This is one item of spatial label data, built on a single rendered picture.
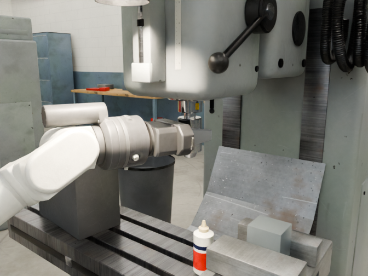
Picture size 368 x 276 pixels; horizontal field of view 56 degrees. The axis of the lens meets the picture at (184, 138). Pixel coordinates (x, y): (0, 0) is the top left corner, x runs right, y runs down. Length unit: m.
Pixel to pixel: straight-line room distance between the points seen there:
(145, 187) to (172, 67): 2.05
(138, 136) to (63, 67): 7.44
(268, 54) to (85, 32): 7.33
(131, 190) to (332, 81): 1.95
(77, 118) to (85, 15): 7.40
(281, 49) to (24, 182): 0.50
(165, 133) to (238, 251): 0.23
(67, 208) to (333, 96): 0.70
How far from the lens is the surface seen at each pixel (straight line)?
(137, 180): 2.55
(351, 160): 0.94
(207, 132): 0.65
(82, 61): 8.02
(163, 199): 2.66
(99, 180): 0.85
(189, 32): 0.54
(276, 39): 0.69
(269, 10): 0.62
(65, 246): 0.88
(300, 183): 0.95
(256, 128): 1.00
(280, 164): 0.98
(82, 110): 0.56
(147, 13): 0.55
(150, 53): 0.54
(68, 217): 0.89
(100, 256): 0.81
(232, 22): 0.58
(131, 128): 0.56
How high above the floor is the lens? 1.37
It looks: 12 degrees down
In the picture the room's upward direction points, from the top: straight up
